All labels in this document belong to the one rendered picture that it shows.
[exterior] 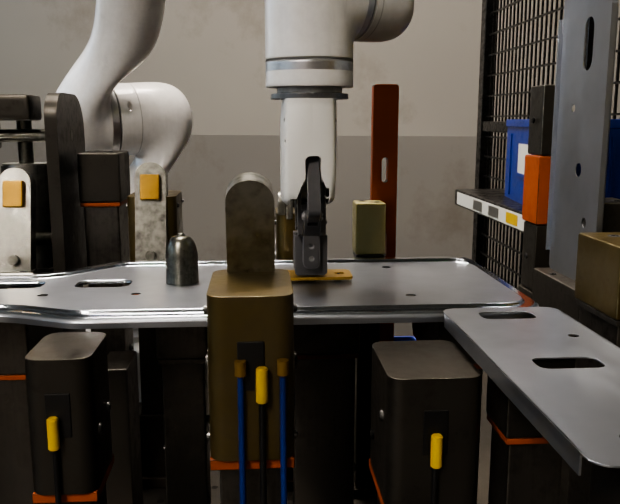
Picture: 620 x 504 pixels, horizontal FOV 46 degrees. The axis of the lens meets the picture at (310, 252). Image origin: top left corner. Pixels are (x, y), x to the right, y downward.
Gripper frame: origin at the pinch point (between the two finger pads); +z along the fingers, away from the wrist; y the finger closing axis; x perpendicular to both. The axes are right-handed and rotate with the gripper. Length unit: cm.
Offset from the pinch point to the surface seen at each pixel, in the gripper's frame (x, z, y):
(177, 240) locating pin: -12.9, -1.5, 1.1
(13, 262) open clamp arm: -32.6, 2.7, -10.9
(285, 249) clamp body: -2.0, 2.0, -13.0
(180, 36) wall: -36, -46, -242
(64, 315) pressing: -21.5, 3.1, 10.9
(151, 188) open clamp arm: -17.4, -5.2, -14.3
